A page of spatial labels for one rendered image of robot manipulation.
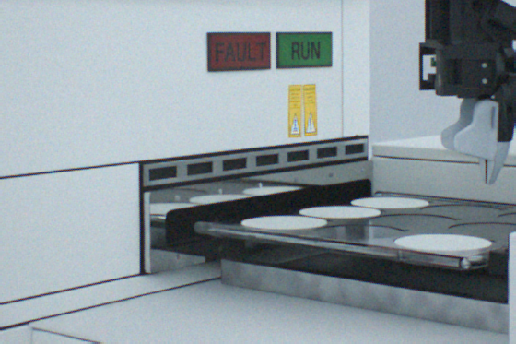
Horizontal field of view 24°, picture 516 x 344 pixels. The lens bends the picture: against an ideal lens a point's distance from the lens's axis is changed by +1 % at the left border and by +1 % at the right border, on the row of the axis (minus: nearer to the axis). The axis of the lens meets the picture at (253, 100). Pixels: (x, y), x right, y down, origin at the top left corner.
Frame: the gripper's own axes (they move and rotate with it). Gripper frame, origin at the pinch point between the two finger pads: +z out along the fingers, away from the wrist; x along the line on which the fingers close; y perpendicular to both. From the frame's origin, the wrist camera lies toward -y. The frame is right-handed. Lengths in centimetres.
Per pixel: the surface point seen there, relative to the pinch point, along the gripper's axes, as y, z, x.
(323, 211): 12.0, 8.0, -24.5
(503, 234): -2.3, 7.5, -3.1
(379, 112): -84, 25, -290
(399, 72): -94, 12, -298
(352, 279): 13.9, 12.3, -6.6
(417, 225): 4.5, 7.7, -11.5
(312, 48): 9.5, -11.7, -37.5
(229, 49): 22.9, -12.4, -27.7
